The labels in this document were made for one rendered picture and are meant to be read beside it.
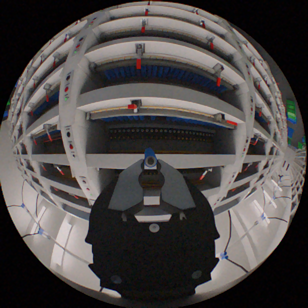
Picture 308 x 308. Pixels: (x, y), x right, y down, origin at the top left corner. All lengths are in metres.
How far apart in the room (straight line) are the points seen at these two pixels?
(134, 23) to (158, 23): 0.09
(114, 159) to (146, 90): 0.21
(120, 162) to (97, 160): 0.08
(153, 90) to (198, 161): 0.25
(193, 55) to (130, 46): 0.19
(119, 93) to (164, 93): 0.11
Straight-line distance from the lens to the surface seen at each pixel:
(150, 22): 0.49
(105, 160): 0.29
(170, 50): 0.34
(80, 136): 0.31
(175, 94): 0.24
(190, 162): 0.30
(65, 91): 0.35
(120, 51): 0.35
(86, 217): 0.98
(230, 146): 0.49
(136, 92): 0.23
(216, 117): 0.33
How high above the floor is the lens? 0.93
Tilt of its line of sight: 26 degrees up
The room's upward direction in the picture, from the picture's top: 178 degrees counter-clockwise
